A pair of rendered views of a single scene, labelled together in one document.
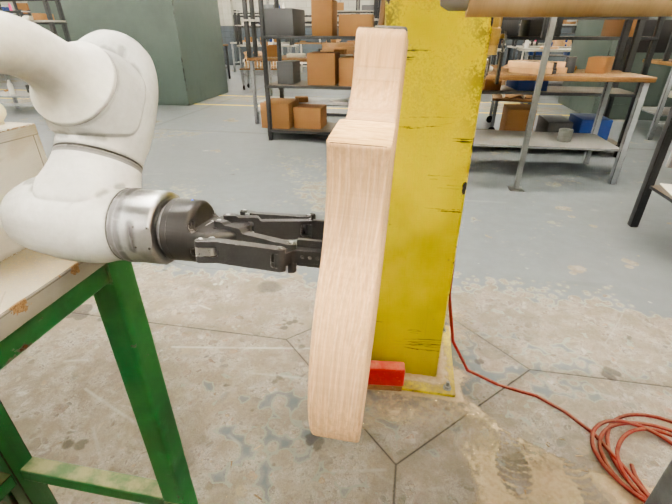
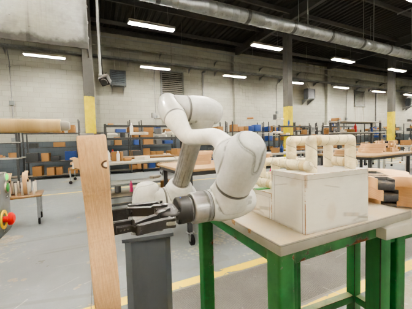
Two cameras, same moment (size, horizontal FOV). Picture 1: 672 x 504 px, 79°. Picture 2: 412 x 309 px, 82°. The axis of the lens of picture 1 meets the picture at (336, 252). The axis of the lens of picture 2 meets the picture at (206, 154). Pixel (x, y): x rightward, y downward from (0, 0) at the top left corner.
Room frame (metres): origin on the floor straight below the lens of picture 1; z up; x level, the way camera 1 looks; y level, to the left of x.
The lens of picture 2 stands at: (1.02, -0.14, 1.20)
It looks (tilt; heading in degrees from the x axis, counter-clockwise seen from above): 3 degrees down; 145
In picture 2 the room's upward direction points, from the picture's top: 2 degrees counter-clockwise
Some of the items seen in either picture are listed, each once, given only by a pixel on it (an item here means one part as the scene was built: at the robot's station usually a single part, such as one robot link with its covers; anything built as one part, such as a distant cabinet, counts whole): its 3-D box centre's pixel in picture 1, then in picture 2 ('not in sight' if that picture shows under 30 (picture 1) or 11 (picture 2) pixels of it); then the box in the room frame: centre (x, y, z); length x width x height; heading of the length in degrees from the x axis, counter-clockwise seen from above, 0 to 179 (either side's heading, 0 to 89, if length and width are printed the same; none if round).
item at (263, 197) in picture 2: not in sight; (286, 197); (0.45, 0.64, 0.98); 0.27 x 0.16 x 0.09; 79
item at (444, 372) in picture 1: (403, 349); not in sight; (1.33, -0.29, 0.02); 0.40 x 0.40 x 0.02; 80
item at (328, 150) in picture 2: not in sight; (328, 153); (0.58, 0.70, 1.15); 0.03 x 0.03 x 0.09
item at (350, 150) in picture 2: not in sight; (350, 154); (0.66, 0.68, 1.15); 0.03 x 0.03 x 0.09
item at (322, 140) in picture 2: not in sight; (331, 140); (0.64, 0.60, 1.20); 0.20 x 0.03 x 0.03; 78
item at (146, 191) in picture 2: not in sight; (147, 199); (-0.33, 0.38, 0.87); 0.18 x 0.16 x 0.22; 84
